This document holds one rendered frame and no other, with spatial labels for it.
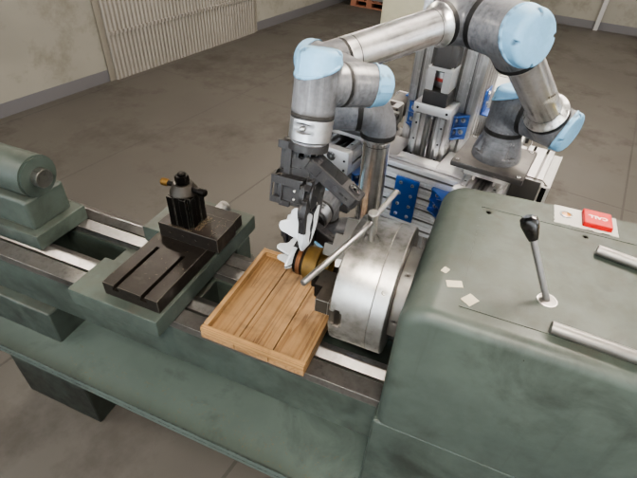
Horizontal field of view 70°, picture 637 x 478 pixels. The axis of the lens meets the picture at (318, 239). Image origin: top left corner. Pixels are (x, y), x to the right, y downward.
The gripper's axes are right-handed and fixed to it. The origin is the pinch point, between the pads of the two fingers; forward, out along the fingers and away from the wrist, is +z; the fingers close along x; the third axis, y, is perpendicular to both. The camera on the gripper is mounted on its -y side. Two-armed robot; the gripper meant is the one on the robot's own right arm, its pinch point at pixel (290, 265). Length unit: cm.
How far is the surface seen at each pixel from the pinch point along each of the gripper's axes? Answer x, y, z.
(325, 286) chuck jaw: 2.4, -11.7, 5.6
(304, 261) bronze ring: 2.7, -3.9, 0.0
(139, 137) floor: -108, 239, -197
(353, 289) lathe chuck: 8.7, -19.4, 9.8
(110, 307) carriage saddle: -16, 44, 20
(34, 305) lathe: -40, 87, 16
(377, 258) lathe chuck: 14.0, -22.4, 3.9
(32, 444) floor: -108, 98, 36
